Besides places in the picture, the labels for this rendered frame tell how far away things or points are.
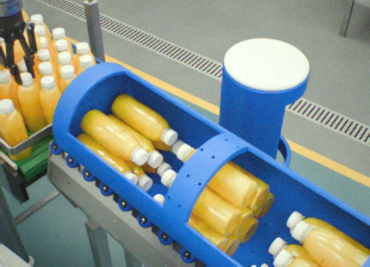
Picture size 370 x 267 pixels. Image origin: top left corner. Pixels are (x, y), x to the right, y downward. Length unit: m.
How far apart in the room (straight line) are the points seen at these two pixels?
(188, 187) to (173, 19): 2.86
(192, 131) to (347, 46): 2.50
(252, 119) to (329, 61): 1.95
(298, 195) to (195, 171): 0.28
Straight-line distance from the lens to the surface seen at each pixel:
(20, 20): 1.44
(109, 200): 1.40
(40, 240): 2.52
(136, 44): 3.59
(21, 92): 1.58
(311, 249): 1.05
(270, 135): 1.71
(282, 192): 1.25
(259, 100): 1.60
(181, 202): 1.08
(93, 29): 1.92
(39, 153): 1.61
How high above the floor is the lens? 2.02
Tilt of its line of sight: 44 degrees down
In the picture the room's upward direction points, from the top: straight up
